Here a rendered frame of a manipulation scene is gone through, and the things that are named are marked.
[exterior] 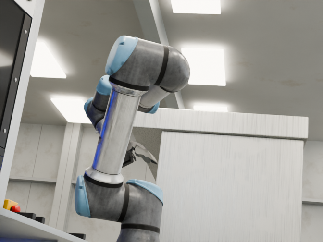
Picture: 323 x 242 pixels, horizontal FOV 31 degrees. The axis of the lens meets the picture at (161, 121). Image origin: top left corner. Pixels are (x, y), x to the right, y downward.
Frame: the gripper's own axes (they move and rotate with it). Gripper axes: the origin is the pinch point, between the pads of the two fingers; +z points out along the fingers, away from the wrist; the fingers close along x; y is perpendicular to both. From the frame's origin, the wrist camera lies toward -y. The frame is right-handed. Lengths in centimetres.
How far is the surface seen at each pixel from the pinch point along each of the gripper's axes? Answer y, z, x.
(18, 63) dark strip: 15, -81, 14
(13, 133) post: 29, -59, 28
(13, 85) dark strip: 18, -73, 20
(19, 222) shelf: -7.9, 2.2, 38.9
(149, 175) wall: 861, -497, -208
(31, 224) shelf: -2.9, 1.7, 36.2
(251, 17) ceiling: 367, -355, -317
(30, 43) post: 16, -90, 6
